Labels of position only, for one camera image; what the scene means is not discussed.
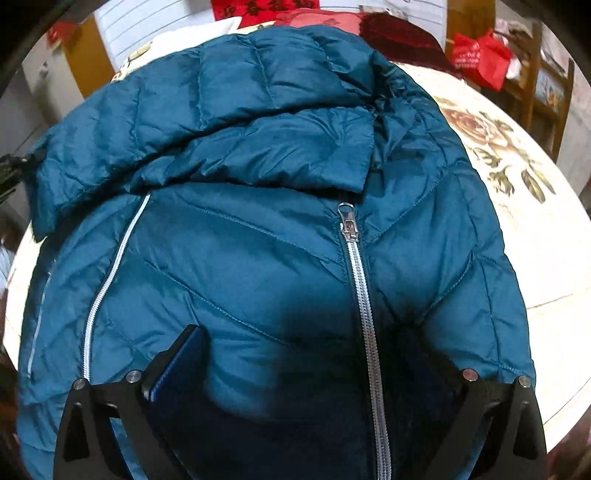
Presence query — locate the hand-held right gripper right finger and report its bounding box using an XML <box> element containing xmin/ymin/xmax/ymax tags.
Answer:
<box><xmin>397</xmin><ymin>330</ymin><xmax>549</xmax><ymax>480</ymax></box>

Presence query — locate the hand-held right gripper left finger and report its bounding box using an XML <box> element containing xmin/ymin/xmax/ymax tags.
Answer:
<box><xmin>53</xmin><ymin>324</ymin><xmax>214</xmax><ymax>480</ymax></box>

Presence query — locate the teal quilted down jacket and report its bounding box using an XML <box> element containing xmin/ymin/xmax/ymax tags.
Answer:
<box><xmin>17</xmin><ymin>25</ymin><xmax>536</xmax><ymax>480</ymax></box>

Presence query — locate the cream floral bedsheet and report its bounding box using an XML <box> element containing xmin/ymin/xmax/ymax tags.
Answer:
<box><xmin>2</xmin><ymin>16</ymin><xmax>591</xmax><ymax>439</ymax></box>

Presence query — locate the white slatted headboard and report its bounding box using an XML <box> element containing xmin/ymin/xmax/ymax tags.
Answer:
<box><xmin>95</xmin><ymin>0</ymin><xmax>218</xmax><ymax>75</ymax></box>

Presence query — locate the wooden chair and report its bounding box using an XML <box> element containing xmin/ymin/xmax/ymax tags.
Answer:
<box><xmin>496</xmin><ymin>21</ymin><xmax>575</xmax><ymax>162</ymax></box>

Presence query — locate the red plastic bag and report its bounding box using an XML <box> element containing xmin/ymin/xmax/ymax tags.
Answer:
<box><xmin>450</xmin><ymin>28</ymin><xmax>515</xmax><ymax>90</ymax></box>

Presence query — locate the dark red fuzzy blanket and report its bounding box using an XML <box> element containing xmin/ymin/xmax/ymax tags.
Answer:
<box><xmin>359</xmin><ymin>13</ymin><xmax>462</xmax><ymax>77</ymax></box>

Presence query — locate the red floral pillow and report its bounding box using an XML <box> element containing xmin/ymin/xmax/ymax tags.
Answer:
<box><xmin>272</xmin><ymin>7</ymin><xmax>370</xmax><ymax>35</ymax></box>

